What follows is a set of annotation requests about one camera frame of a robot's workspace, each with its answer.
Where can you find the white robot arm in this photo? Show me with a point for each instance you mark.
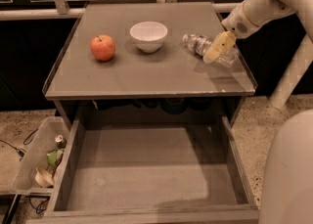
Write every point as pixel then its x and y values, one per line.
pixel 248 17

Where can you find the white ceramic bowl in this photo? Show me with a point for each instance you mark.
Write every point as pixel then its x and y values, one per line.
pixel 148 36

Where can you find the small white cup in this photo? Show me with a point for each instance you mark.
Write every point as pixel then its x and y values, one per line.
pixel 43 178

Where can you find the clear plastic side bin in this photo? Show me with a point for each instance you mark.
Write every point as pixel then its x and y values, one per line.
pixel 36 157

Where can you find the open grey top drawer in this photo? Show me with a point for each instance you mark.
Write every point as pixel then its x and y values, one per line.
pixel 151 174

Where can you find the green chip bag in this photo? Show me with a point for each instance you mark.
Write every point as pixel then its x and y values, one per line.
pixel 54 157

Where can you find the grey cabinet with top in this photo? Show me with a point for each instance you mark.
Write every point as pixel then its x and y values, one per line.
pixel 170 72

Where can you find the metal soda can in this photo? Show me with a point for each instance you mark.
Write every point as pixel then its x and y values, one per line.
pixel 60 141

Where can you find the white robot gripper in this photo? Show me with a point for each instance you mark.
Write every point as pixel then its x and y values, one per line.
pixel 237 22

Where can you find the clear plastic water bottle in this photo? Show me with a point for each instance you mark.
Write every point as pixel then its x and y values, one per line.
pixel 198 44

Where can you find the red orange apple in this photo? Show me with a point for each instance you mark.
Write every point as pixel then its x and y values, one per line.
pixel 102 48

